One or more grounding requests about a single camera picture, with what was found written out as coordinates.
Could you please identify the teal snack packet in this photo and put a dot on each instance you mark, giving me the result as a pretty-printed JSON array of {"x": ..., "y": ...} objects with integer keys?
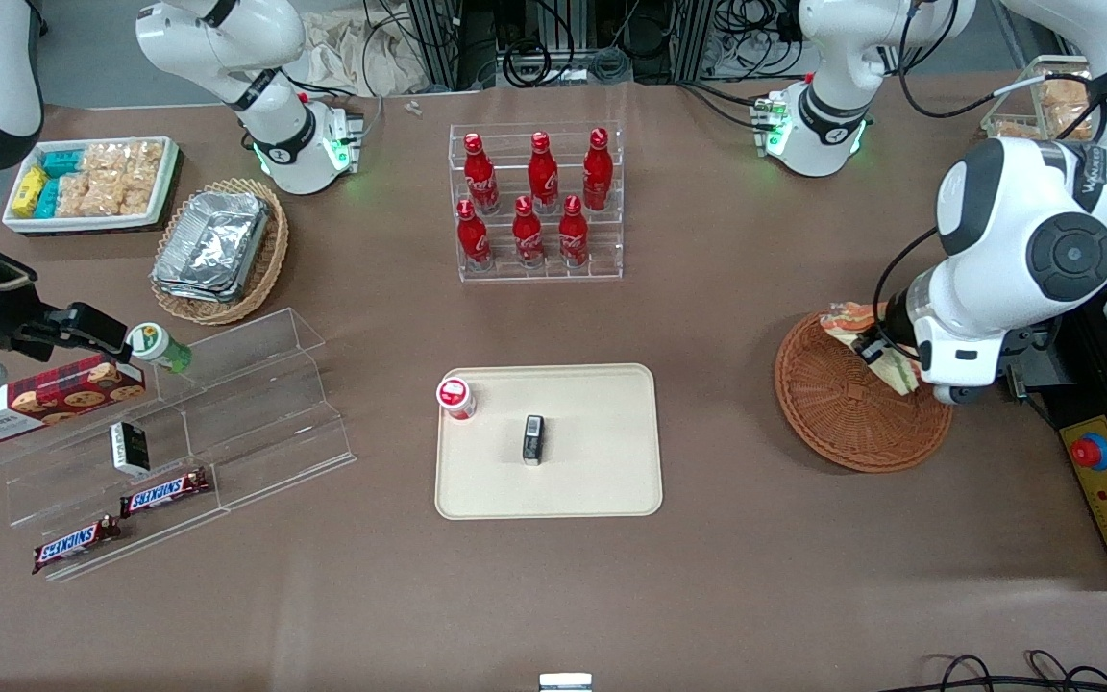
[
  {"x": 63, "y": 162},
  {"x": 47, "y": 198}
]

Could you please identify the white silver device edge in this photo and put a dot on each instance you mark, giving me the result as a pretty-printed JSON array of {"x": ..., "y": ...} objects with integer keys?
[{"x": 565, "y": 682}]

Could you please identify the red cola bottle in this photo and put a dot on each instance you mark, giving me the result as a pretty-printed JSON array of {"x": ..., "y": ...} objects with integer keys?
[
  {"x": 573, "y": 234},
  {"x": 598, "y": 171},
  {"x": 528, "y": 234},
  {"x": 542, "y": 175},
  {"x": 473, "y": 237},
  {"x": 480, "y": 175}
]

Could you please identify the oval tan wicker basket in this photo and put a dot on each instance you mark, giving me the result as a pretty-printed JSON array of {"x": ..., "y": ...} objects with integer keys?
[{"x": 271, "y": 259}]

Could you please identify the crumpled beige cloth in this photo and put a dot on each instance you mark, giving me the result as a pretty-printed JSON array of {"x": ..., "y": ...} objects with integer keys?
[{"x": 342, "y": 48}]

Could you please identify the red tartan cookie box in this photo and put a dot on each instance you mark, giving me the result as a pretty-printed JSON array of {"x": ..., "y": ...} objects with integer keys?
[{"x": 35, "y": 402}]

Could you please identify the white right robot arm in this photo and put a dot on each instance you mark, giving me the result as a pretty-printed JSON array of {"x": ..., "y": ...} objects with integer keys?
[{"x": 275, "y": 125}]

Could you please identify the stack of foil trays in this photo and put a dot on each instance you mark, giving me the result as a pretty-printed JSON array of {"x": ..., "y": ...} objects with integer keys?
[{"x": 212, "y": 245}]

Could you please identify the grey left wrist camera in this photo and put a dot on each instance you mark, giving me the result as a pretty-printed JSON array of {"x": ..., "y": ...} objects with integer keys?
[{"x": 962, "y": 393}]

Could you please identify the red emergency stop button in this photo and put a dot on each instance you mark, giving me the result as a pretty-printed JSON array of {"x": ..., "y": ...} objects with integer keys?
[{"x": 1092, "y": 452}]

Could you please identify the green bottle with white cap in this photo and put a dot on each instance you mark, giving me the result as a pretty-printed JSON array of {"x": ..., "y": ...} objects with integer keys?
[{"x": 158, "y": 346}]

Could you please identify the beige plastic tray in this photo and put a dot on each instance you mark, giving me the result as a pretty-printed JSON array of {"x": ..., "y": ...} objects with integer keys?
[{"x": 582, "y": 481}]

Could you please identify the clear bag of rice crackers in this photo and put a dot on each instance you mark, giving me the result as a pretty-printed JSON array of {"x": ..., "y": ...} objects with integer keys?
[
  {"x": 142, "y": 178},
  {"x": 102, "y": 159},
  {"x": 90, "y": 197}
]

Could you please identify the round brown wicker basket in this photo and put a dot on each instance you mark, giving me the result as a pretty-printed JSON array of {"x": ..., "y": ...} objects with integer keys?
[{"x": 832, "y": 423}]

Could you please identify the yellow snack packet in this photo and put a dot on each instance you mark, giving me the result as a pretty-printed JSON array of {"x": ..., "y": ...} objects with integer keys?
[{"x": 29, "y": 192}]

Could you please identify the clear acrylic bottle rack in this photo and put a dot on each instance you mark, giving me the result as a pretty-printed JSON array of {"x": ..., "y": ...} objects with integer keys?
[{"x": 602, "y": 259}]

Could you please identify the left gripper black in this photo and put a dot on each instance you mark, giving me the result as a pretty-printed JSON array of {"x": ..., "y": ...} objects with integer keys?
[{"x": 893, "y": 318}]

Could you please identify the triangular sandwich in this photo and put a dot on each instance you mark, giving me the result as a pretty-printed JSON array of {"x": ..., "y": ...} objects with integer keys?
[{"x": 847, "y": 322}]

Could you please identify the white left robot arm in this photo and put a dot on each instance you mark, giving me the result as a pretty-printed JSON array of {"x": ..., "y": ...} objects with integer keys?
[{"x": 842, "y": 96}]

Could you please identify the clear acrylic stepped shelf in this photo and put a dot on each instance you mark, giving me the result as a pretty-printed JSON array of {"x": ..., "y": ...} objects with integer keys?
[{"x": 265, "y": 423}]

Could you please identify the white rectangular snack tray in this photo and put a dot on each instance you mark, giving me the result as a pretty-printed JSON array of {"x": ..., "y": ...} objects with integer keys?
[{"x": 167, "y": 183}]

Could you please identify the red white yogurt cup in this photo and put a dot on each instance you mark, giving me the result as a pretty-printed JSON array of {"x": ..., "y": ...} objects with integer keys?
[{"x": 455, "y": 396}]

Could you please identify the aluminium frame rack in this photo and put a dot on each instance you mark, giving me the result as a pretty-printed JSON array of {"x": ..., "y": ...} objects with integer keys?
[{"x": 438, "y": 38}]

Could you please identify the small black white box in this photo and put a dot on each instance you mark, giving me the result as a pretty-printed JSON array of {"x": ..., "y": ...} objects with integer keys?
[{"x": 129, "y": 448}]

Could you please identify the brown Snickers bar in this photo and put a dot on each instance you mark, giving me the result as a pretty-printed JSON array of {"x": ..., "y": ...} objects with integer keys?
[
  {"x": 76, "y": 543},
  {"x": 164, "y": 493}
]

